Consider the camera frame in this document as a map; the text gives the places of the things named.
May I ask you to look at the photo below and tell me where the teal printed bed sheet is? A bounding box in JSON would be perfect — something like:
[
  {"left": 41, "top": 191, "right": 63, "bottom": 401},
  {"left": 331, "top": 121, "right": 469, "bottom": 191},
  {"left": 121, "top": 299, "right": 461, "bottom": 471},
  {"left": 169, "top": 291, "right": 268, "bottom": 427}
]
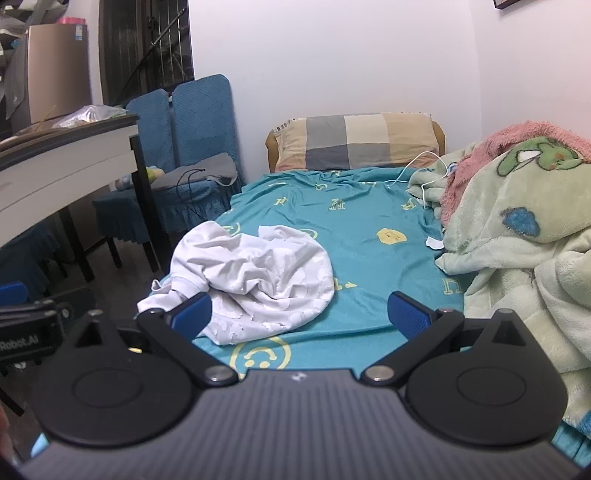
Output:
[{"left": 152, "top": 166, "right": 591, "bottom": 462}]

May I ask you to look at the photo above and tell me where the thin black cord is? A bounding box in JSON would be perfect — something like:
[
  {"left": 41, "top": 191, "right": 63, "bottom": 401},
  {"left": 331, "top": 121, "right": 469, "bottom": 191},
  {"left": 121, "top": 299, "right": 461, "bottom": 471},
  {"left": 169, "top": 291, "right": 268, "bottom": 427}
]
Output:
[{"left": 176, "top": 168, "right": 206, "bottom": 223}]

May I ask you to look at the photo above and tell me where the white shirt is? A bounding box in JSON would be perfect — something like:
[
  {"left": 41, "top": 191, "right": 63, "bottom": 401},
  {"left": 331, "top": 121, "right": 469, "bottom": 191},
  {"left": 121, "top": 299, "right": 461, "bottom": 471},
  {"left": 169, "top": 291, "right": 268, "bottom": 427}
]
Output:
[{"left": 137, "top": 220, "right": 334, "bottom": 346}]

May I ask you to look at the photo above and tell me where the gold refrigerator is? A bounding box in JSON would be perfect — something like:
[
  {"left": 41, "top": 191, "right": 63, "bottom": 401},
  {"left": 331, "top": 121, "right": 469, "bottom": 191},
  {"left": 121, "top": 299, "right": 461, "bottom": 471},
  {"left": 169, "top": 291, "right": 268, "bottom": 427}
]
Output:
[{"left": 10, "top": 22, "right": 92, "bottom": 136}]

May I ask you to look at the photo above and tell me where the white charging cable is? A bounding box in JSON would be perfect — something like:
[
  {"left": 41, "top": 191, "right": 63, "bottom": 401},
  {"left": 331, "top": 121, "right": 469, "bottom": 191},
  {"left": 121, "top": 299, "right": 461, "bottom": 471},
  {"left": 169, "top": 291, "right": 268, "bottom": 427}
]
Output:
[{"left": 385, "top": 150, "right": 452, "bottom": 209}]

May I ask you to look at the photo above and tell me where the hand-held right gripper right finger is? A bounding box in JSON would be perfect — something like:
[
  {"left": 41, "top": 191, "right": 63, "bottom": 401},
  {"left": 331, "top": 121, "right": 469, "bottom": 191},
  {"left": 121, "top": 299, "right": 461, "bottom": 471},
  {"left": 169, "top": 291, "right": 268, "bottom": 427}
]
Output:
[{"left": 362, "top": 291, "right": 520, "bottom": 387}]

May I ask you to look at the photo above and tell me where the grey cloth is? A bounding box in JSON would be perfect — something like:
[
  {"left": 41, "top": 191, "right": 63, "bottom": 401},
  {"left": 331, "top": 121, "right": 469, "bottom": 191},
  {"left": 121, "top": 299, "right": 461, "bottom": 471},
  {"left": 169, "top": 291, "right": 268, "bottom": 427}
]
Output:
[{"left": 151, "top": 152, "right": 239, "bottom": 190}]

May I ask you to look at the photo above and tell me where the white desk with black legs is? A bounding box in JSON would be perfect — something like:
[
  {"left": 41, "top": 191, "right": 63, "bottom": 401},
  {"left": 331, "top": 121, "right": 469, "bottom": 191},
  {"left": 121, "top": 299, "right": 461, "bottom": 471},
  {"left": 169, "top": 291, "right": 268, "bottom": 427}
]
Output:
[{"left": 0, "top": 113, "right": 172, "bottom": 289}]

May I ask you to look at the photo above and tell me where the pink fleece blanket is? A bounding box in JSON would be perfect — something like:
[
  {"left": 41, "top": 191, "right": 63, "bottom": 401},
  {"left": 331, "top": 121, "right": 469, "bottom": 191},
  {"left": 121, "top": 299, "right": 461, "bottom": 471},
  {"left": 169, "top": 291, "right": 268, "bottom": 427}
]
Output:
[{"left": 440, "top": 120, "right": 591, "bottom": 224}]

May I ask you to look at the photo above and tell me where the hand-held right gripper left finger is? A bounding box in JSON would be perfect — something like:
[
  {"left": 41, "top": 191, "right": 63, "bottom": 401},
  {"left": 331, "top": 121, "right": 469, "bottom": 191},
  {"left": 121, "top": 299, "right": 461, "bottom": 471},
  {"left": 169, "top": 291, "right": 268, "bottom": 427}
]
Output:
[{"left": 74, "top": 292, "right": 239, "bottom": 387}]

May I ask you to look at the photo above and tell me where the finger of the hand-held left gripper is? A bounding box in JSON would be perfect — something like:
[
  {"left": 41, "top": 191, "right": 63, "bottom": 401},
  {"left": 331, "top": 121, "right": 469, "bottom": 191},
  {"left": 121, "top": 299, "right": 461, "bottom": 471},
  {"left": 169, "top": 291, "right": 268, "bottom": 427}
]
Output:
[{"left": 0, "top": 282, "right": 30, "bottom": 306}]

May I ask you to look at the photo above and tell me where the plush toy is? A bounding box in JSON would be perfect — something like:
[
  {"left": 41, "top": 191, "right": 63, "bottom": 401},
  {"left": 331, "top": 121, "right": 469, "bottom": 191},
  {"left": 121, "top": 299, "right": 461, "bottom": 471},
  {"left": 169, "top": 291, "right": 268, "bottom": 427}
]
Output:
[{"left": 115, "top": 165, "right": 165, "bottom": 191}]

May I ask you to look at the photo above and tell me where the clear plastic bag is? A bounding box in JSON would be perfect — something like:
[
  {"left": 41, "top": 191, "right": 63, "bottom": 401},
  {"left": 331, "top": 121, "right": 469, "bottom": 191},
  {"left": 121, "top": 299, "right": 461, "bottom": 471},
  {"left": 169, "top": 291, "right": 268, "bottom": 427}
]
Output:
[{"left": 51, "top": 104, "right": 127, "bottom": 130}]

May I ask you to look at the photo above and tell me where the green fleece blanket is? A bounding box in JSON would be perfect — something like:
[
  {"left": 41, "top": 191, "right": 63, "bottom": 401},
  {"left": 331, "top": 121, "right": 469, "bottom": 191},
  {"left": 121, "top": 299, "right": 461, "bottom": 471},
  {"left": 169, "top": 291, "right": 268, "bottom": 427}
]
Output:
[{"left": 407, "top": 134, "right": 591, "bottom": 439}]

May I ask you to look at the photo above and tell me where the plaid pillow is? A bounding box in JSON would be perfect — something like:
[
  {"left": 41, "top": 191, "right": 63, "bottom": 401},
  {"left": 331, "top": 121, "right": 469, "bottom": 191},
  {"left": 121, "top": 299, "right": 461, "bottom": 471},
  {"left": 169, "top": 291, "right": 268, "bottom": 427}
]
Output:
[{"left": 272, "top": 112, "right": 440, "bottom": 173}]

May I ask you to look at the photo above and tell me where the barred window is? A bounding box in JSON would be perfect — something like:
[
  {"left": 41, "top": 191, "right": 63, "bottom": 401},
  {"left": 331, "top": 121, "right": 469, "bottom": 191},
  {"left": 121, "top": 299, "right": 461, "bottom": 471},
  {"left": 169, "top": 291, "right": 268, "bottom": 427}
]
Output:
[{"left": 98, "top": 0, "right": 195, "bottom": 108}]

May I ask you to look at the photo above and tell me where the blue covered chair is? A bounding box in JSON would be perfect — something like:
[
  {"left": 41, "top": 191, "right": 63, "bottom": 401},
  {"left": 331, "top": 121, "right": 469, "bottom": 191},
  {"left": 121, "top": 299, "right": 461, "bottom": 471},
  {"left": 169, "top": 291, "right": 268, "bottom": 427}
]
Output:
[
  {"left": 151, "top": 73, "right": 245, "bottom": 228},
  {"left": 0, "top": 222, "right": 62, "bottom": 297},
  {"left": 92, "top": 89, "right": 177, "bottom": 244}
]

